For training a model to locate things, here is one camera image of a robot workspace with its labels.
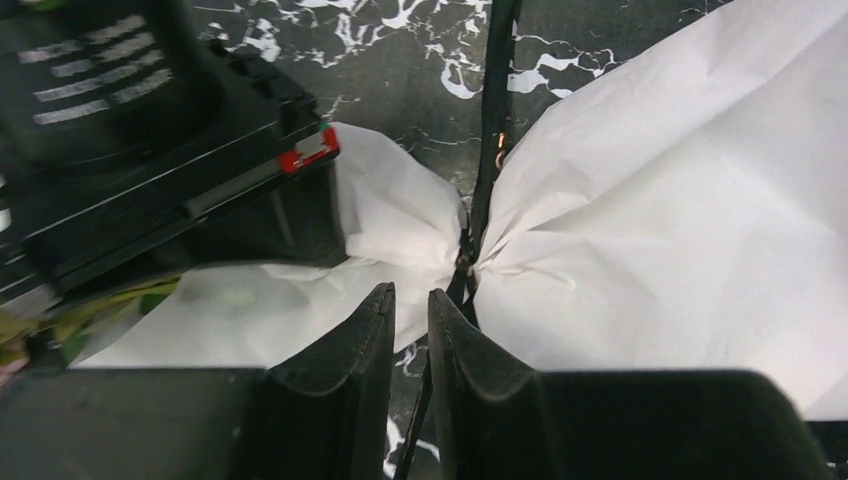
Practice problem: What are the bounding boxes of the white wrapping paper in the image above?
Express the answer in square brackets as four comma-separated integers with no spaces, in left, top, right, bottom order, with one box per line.
[77,1,847,420]

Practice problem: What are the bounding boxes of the pink orange flower bunch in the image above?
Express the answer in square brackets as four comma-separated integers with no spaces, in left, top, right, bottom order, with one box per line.
[1,275,181,385]

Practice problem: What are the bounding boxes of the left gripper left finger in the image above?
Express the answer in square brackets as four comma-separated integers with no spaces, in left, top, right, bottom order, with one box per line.
[1,283,396,479]

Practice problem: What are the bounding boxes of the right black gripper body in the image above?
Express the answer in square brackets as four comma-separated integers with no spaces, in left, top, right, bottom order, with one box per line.
[1,1,346,318]

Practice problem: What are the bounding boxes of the black ribbon gold lettering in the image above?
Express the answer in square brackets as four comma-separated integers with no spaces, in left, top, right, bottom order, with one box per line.
[392,0,526,480]

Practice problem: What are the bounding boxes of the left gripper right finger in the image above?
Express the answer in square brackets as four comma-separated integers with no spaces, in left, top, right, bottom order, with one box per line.
[428,290,831,479]

